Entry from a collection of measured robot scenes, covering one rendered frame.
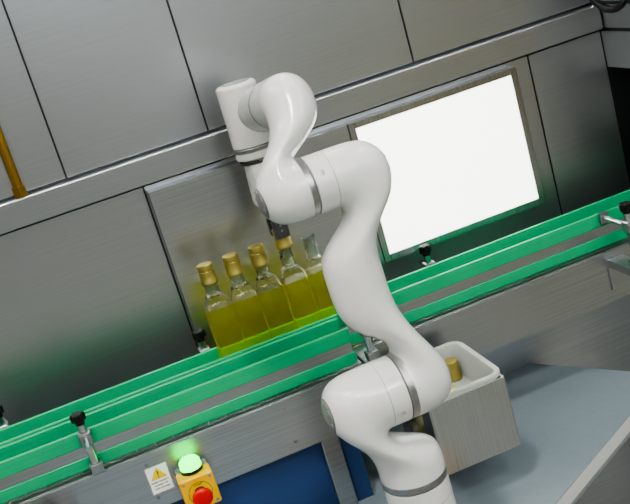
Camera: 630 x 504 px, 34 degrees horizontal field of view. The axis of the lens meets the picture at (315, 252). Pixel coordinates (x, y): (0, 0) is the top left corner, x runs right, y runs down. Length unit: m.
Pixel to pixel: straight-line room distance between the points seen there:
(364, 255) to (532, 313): 0.78
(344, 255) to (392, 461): 0.37
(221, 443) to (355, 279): 0.58
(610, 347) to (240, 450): 1.10
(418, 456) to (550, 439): 0.58
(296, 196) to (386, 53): 0.80
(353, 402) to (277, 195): 0.38
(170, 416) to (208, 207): 0.47
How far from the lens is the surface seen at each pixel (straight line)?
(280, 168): 1.68
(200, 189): 2.29
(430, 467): 1.87
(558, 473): 2.25
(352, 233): 1.73
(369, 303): 1.74
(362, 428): 1.78
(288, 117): 1.72
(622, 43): 2.59
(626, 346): 2.85
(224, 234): 2.32
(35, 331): 2.35
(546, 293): 2.43
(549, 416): 2.46
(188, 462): 2.10
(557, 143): 2.62
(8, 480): 2.16
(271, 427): 2.17
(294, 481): 2.26
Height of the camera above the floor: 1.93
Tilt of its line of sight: 17 degrees down
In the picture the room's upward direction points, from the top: 17 degrees counter-clockwise
